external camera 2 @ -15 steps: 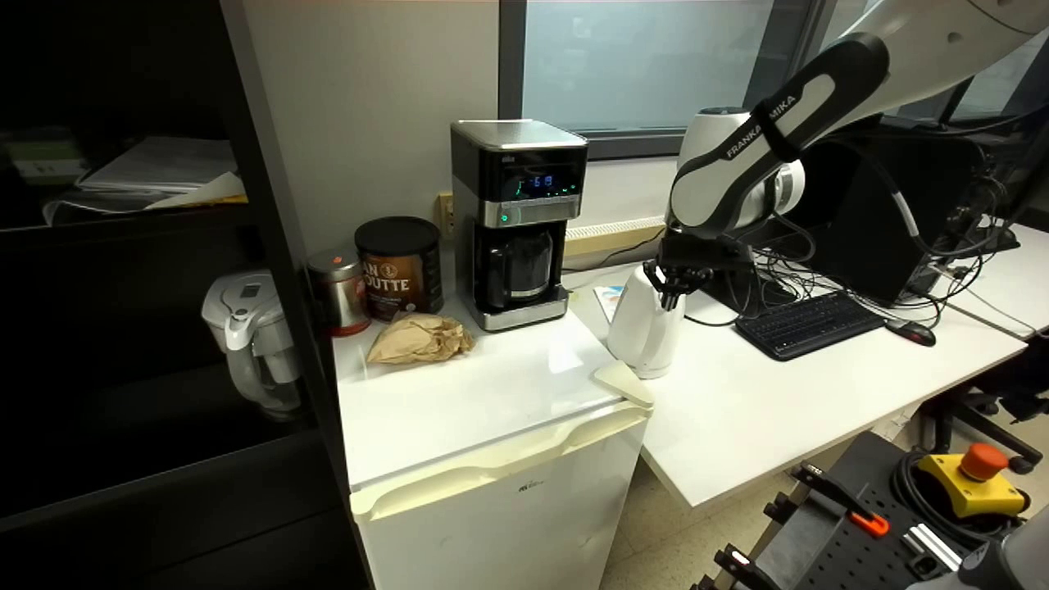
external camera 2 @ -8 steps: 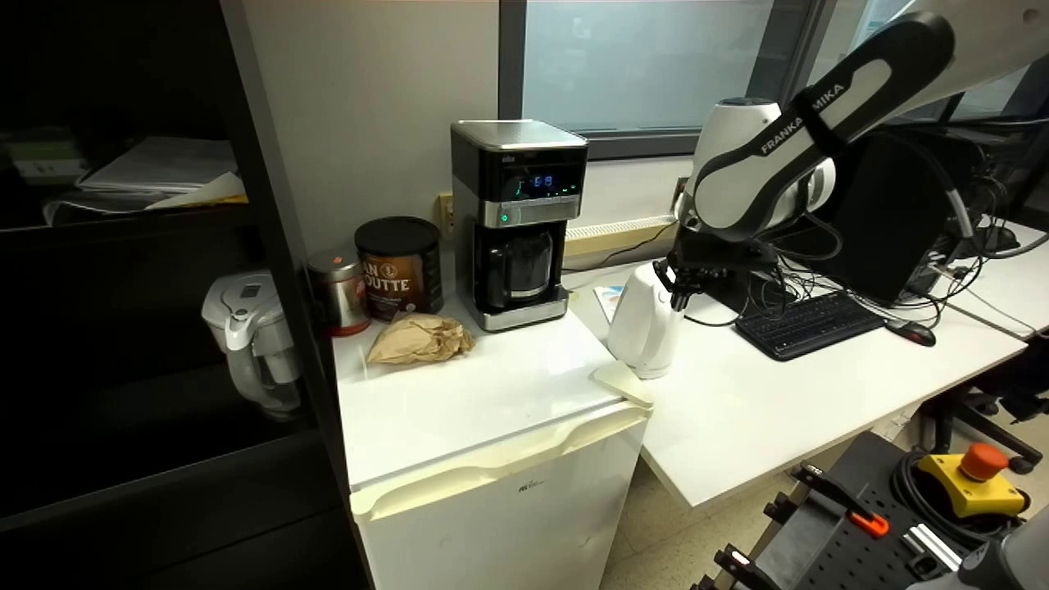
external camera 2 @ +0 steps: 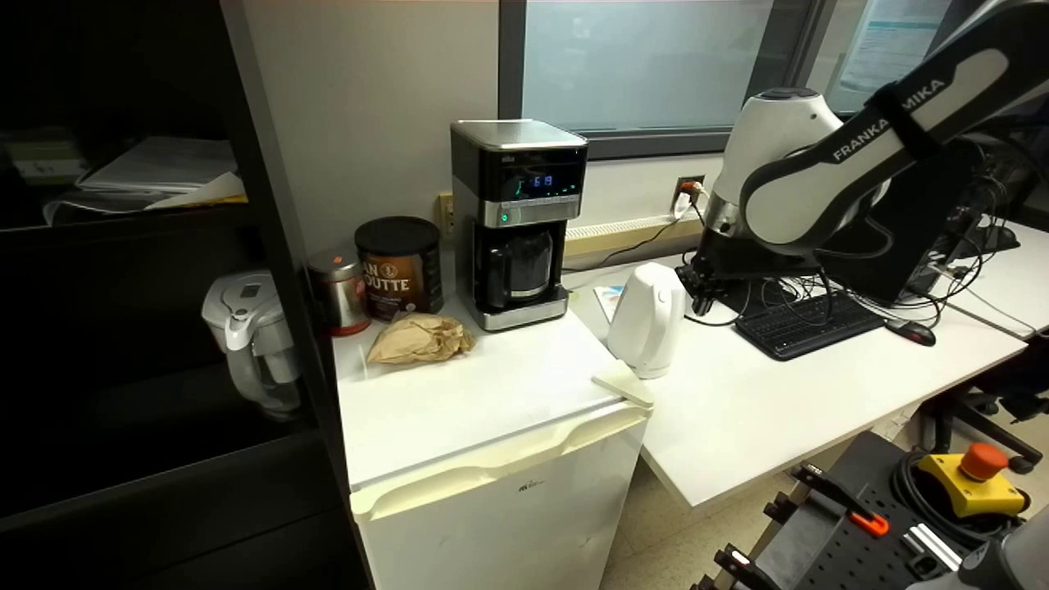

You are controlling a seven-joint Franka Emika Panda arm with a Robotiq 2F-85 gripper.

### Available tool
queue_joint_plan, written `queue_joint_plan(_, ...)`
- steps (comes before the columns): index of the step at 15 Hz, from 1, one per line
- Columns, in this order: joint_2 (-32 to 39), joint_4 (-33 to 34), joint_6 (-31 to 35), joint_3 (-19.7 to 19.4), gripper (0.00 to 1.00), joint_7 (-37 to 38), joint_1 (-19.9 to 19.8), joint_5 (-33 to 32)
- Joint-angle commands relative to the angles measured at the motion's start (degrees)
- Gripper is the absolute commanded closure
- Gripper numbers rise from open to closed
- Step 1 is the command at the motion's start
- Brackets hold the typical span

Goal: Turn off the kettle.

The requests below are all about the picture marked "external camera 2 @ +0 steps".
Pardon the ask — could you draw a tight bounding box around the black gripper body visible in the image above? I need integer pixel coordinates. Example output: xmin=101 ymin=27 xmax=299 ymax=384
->
xmin=676 ymin=253 xmax=749 ymax=322

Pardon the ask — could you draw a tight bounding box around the black keyboard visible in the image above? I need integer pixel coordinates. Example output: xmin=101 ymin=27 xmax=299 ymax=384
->
xmin=731 ymin=290 xmax=889 ymax=364

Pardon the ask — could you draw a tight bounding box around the pale yellow paper sheet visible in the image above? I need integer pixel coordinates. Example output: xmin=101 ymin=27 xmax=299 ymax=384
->
xmin=588 ymin=361 xmax=656 ymax=410

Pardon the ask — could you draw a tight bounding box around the black silver coffee maker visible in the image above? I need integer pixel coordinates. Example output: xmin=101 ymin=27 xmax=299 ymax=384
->
xmin=450 ymin=115 xmax=594 ymax=335

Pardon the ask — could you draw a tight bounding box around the black computer monitor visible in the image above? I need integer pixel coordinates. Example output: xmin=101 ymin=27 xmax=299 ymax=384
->
xmin=749 ymin=129 xmax=991 ymax=312

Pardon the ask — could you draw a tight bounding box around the black computer mouse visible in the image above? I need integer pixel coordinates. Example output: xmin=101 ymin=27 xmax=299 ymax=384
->
xmin=882 ymin=315 xmax=942 ymax=351

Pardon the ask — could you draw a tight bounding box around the white mini fridge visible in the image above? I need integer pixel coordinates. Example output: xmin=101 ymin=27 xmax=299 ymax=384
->
xmin=328 ymin=291 xmax=656 ymax=590

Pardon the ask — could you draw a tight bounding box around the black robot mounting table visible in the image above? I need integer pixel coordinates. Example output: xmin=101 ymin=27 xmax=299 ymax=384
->
xmin=686 ymin=429 xmax=1049 ymax=590

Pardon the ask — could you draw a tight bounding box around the crumpled brown paper bag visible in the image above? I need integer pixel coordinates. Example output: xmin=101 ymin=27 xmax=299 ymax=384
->
xmin=362 ymin=312 xmax=478 ymax=370

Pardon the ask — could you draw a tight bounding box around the black office chair base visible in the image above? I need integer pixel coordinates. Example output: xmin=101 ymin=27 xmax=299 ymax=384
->
xmin=919 ymin=364 xmax=1049 ymax=476

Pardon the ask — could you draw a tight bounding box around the brown coffee can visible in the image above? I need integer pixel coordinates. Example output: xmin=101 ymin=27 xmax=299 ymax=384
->
xmin=350 ymin=212 xmax=447 ymax=326

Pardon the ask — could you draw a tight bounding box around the yellow emergency stop button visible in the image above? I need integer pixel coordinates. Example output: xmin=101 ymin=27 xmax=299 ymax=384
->
xmin=910 ymin=439 xmax=1033 ymax=526

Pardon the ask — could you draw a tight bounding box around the small red silver can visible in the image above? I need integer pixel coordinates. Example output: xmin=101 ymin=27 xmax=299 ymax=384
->
xmin=307 ymin=249 xmax=372 ymax=341

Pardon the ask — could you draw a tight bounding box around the stack of papers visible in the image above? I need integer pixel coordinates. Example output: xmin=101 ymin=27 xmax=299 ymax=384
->
xmin=40 ymin=134 xmax=252 ymax=231

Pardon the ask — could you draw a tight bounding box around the black shelf unit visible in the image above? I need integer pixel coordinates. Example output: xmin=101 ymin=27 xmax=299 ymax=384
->
xmin=0 ymin=0 xmax=369 ymax=590

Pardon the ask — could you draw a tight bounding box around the black power cable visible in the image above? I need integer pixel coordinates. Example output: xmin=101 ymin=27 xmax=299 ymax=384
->
xmin=564 ymin=186 xmax=699 ymax=268

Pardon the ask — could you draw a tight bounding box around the wall power outlet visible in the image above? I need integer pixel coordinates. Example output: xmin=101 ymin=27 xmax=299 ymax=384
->
xmin=671 ymin=173 xmax=711 ymax=217

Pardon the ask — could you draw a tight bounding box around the beige wall cable raceway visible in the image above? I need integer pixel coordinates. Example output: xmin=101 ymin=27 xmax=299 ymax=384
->
xmin=560 ymin=207 xmax=708 ymax=272

